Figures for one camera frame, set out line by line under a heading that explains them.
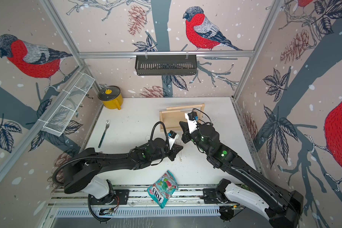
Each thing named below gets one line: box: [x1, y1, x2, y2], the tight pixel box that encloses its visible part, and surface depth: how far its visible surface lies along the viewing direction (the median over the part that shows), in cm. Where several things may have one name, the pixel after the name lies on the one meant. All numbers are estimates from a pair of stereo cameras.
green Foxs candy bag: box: [147, 170, 179, 209], surface depth 75 cm
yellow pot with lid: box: [97, 85, 124, 110], surface depth 110 cm
